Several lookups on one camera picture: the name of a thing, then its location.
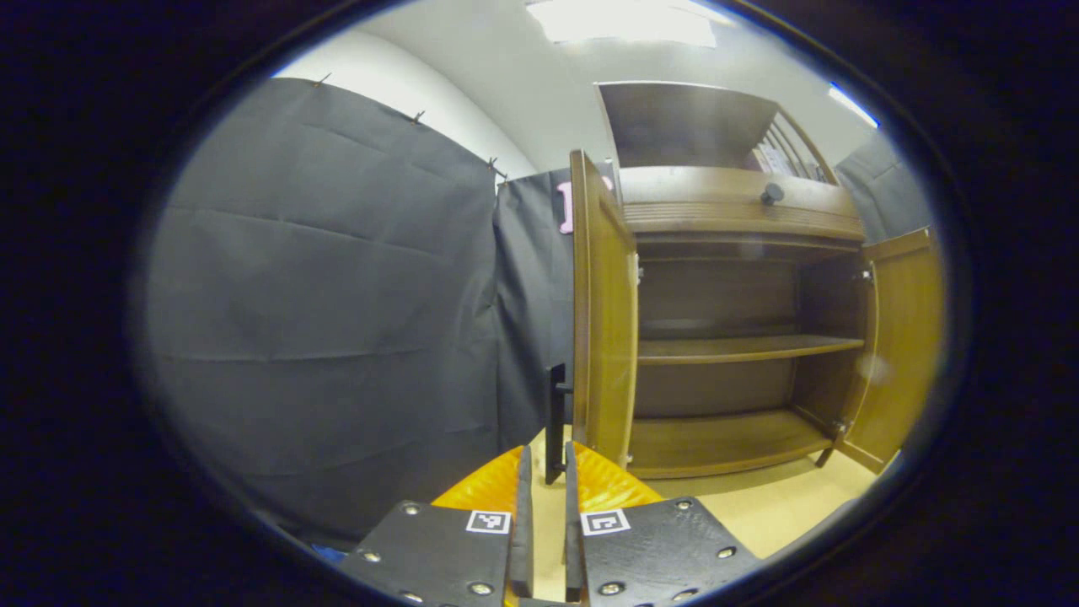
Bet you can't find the wooden ribbed drawer front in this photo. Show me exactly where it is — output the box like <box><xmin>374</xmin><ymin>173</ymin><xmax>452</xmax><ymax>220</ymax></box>
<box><xmin>620</xmin><ymin>165</ymin><xmax>867</xmax><ymax>243</ymax></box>

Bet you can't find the wooden inner shelf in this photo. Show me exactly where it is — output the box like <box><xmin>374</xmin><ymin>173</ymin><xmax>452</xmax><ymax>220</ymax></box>
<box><xmin>637</xmin><ymin>334</ymin><xmax>867</xmax><ymax>366</ymax></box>

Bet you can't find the wooden shoe cabinet door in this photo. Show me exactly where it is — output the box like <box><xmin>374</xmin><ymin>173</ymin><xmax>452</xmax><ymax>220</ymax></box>
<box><xmin>570</xmin><ymin>149</ymin><xmax>640</xmax><ymax>470</ymax></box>
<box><xmin>835</xmin><ymin>226</ymin><xmax>947</xmax><ymax>475</ymax></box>

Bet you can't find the black door handle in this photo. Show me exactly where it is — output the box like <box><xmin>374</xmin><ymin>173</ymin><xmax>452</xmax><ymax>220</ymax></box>
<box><xmin>545</xmin><ymin>363</ymin><xmax>574</xmax><ymax>486</ymax></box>

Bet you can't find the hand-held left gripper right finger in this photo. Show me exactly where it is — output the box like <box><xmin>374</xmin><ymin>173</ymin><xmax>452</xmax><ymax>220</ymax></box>
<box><xmin>563</xmin><ymin>440</ymin><xmax>764</xmax><ymax>607</ymax></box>

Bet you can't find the wooden double-door shoe cabinet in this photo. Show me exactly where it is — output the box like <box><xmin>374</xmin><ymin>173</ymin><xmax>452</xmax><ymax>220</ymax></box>
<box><xmin>570</xmin><ymin>81</ymin><xmax>947</xmax><ymax>480</ymax></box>

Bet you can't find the black backdrop cloth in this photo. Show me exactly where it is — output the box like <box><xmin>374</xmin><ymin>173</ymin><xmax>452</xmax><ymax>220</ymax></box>
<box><xmin>143</xmin><ymin>76</ymin><xmax>935</xmax><ymax>545</ymax></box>

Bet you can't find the large ceiling light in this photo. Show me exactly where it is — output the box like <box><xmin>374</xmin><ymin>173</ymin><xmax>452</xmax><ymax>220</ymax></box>
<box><xmin>524</xmin><ymin>0</ymin><xmax>717</xmax><ymax>47</ymax></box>

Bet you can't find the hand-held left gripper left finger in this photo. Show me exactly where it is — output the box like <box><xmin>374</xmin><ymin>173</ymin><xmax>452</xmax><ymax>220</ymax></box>
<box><xmin>337</xmin><ymin>445</ymin><xmax>534</xmax><ymax>607</ymax></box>

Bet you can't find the small ceiling light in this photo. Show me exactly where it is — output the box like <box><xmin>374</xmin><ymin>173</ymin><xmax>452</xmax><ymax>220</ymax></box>
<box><xmin>828</xmin><ymin>82</ymin><xmax>880</xmax><ymax>130</ymax></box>

